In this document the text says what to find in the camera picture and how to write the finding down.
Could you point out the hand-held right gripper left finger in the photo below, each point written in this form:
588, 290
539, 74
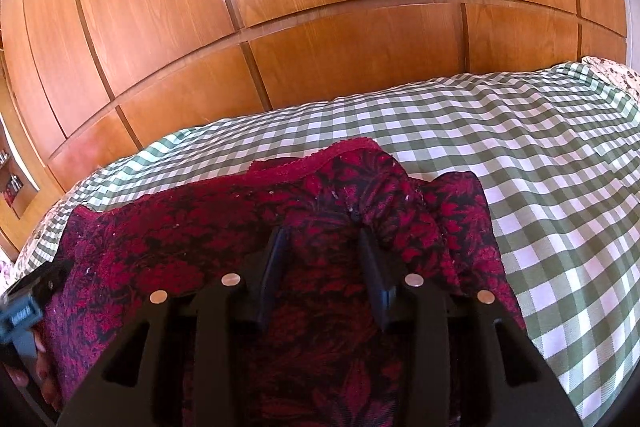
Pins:
272, 267

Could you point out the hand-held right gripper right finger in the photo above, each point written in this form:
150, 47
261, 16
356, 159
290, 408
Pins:
376, 279

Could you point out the red and black patterned sweater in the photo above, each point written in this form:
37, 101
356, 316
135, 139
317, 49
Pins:
320, 207

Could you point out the person's left hand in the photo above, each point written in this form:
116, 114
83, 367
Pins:
50, 379

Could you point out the pink cloth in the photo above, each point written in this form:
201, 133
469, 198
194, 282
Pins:
6, 271

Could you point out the small dark bottles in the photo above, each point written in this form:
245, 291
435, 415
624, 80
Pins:
14, 184

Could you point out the green checked bedspread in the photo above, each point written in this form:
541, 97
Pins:
540, 167

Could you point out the wooden wardrobe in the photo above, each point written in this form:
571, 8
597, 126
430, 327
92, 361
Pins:
310, 22

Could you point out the wooden wall shelf niche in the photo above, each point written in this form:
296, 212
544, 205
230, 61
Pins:
12, 177

